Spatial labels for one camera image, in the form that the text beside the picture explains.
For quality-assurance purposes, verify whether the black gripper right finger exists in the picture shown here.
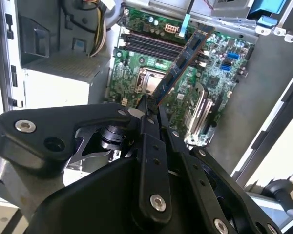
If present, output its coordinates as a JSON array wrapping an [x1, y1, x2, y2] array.
[[147, 97, 282, 234]]

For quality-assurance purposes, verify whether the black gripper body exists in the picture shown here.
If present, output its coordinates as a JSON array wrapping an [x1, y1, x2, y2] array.
[[26, 157, 212, 234]]

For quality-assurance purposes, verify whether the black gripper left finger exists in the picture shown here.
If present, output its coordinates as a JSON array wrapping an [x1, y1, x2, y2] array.
[[0, 95, 173, 220]]

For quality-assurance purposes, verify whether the RAM stick with blue chips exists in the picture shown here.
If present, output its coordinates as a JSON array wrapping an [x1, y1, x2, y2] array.
[[152, 25, 215, 108]]

